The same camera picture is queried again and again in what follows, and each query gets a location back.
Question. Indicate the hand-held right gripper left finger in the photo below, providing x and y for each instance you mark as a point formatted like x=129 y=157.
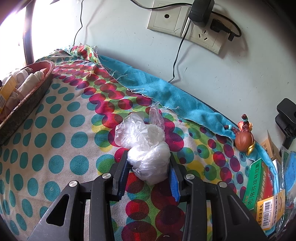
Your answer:
x=121 y=176

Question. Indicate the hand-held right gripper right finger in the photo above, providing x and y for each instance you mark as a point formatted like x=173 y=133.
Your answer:
x=175 y=183

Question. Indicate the white item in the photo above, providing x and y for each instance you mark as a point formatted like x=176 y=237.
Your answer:
x=143 y=143

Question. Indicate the polka dot cloth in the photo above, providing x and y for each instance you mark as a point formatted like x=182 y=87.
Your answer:
x=57 y=143

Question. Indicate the brown figurine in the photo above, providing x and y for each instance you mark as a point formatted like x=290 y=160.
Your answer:
x=244 y=141

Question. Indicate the green box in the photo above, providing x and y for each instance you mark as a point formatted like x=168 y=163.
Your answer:
x=257 y=185

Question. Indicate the blue towel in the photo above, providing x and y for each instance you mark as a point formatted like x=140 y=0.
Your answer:
x=185 y=97

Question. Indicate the yellow box with barcode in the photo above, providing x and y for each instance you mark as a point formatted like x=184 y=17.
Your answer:
x=270 y=210

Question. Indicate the tan cardboard box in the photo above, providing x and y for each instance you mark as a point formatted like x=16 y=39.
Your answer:
x=270 y=144

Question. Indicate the clear bag with blue item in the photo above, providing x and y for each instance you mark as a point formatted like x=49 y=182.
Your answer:
x=290 y=185

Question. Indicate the black clamp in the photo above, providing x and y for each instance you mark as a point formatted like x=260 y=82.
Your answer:
x=286 y=120

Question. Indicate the yellow box with cartoon face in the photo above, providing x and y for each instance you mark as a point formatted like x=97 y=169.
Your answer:
x=8 y=92

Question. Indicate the black plug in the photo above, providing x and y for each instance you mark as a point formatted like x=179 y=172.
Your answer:
x=222 y=27

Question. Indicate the black power adapter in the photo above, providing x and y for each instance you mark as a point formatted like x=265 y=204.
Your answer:
x=200 y=10

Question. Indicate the white wall power socket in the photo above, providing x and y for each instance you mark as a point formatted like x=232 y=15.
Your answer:
x=205 y=39

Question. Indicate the white blank wall plate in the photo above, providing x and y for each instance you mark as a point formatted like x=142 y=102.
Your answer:
x=167 y=17

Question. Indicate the dark window frame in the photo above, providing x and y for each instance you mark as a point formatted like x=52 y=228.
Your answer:
x=29 y=30

